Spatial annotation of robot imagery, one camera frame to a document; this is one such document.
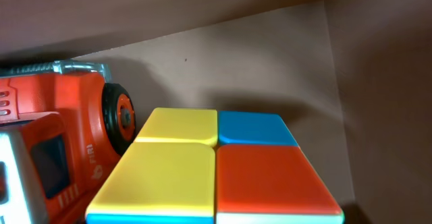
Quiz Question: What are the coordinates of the colourful puzzle cube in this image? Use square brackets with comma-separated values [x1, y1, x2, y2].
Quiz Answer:
[85, 108, 345, 224]

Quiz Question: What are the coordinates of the red toy fire truck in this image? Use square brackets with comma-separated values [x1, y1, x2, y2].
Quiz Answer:
[1, 60, 136, 224]

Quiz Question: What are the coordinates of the white box with brown interior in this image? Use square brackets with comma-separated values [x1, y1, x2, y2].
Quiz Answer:
[1, 0, 431, 223]

